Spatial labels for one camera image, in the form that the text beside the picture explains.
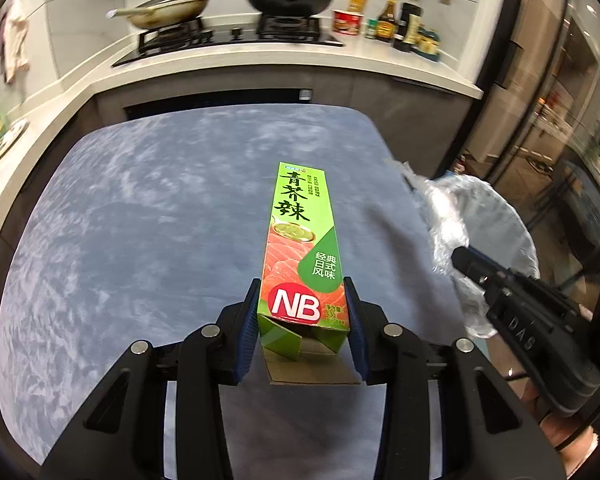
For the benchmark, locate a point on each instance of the brown sauce bottle yellow cap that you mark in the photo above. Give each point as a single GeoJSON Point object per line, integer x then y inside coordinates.
{"type": "Point", "coordinates": [387, 22]}

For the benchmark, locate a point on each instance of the grey-blue tablecloth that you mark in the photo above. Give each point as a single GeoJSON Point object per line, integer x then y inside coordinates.
{"type": "Point", "coordinates": [130, 235]}

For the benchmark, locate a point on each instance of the teal container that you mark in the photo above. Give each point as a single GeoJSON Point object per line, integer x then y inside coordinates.
{"type": "Point", "coordinates": [428, 45]}

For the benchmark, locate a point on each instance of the small green jar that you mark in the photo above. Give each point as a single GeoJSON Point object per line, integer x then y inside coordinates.
{"type": "Point", "coordinates": [371, 30]}

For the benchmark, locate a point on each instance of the glass sliding door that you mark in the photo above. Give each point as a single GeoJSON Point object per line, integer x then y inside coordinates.
{"type": "Point", "coordinates": [530, 85]}

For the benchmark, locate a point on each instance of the dark sauce bottle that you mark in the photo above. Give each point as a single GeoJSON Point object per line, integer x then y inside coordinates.
{"type": "Point", "coordinates": [407, 25]}

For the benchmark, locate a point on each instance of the white plate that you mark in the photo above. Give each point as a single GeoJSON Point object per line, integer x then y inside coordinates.
{"type": "Point", "coordinates": [2, 144]}

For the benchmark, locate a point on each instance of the person's right hand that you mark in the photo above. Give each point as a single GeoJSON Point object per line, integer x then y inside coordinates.
{"type": "Point", "coordinates": [560, 432]}

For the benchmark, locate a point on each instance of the kitchen counter cabinet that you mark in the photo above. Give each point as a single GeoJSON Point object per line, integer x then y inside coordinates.
{"type": "Point", "coordinates": [230, 82]}

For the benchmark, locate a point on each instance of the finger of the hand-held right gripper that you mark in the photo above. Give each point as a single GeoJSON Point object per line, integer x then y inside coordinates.
{"type": "Point", "coordinates": [472, 262]}

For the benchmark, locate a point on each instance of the green cardboard box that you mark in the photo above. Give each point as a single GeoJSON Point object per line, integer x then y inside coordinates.
{"type": "Point", "coordinates": [295, 240]}

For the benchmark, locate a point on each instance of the black gas stove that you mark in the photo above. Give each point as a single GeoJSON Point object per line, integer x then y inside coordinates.
{"type": "Point", "coordinates": [280, 30]}

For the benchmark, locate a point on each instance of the trash bin with white liner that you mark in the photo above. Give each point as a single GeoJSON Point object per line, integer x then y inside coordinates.
{"type": "Point", "coordinates": [485, 220]}

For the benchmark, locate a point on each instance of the golden pan with lid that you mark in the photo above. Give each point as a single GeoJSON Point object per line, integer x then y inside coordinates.
{"type": "Point", "coordinates": [170, 7]}

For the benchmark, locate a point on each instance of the pink hanging cloth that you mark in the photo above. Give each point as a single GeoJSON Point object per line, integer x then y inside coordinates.
{"type": "Point", "coordinates": [15, 40]}

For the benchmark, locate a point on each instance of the red instant noodle cup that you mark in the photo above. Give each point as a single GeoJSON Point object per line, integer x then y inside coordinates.
{"type": "Point", "coordinates": [347, 22]}

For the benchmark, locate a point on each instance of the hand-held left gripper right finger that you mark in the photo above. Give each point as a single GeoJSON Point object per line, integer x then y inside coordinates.
{"type": "Point", "coordinates": [356, 330]}

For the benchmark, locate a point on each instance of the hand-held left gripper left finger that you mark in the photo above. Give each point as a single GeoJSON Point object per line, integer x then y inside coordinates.
{"type": "Point", "coordinates": [247, 325]}

